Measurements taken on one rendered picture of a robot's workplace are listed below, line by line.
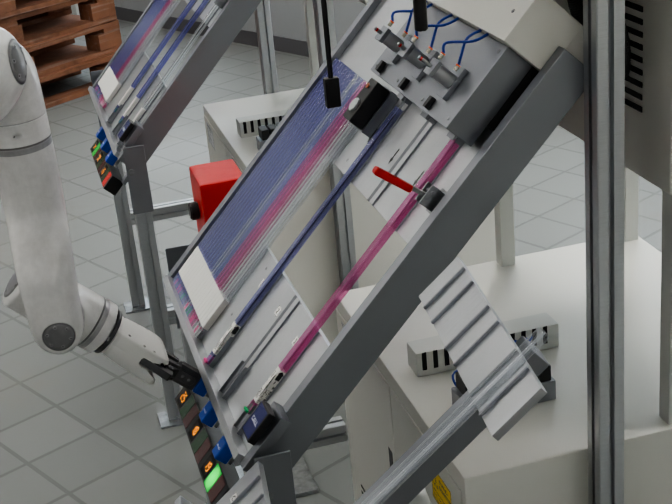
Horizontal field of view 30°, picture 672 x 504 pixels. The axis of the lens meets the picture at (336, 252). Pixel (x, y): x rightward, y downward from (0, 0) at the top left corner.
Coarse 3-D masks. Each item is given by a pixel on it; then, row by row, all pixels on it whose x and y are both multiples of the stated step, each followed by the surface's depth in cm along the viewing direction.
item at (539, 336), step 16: (544, 336) 128; (528, 352) 128; (512, 368) 129; (496, 384) 129; (480, 400) 130; (464, 416) 130; (432, 432) 132; (448, 432) 130; (416, 448) 132; (432, 448) 131; (400, 464) 133; (416, 464) 131; (384, 480) 133; (400, 480) 132; (368, 496) 133; (384, 496) 132
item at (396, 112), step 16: (400, 112) 193; (384, 128) 194; (368, 144) 195; (352, 176) 195; (336, 192) 195; (320, 208) 196; (304, 240) 197; (288, 256) 197; (272, 272) 198; (256, 304) 198; (240, 320) 199
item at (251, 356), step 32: (256, 288) 203; (288, 288) 193; (224, 320) 206; (256, 320) 196; (288, 320) 187; (224, 352) 199; (256, 352) 190; (320, 352) 174; (224, 384) 192; (256, 384) 185; (288, 384) 177
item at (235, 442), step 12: (168, 276) 232; (168, 288) 227; (180, 300) 223; (180, 312) 217; (192, 336) 208; (192, 348) 205; (204, 348) 206; (204, 372) 196; (204, 384) 194; (216, 384) 194; (216, 396) 189; (216, 408) 186; (228, 408) 187; (228, 420) 183; (228, 432) 179; (228, 444) 177; (240, 444) 177; (240, 456) 174
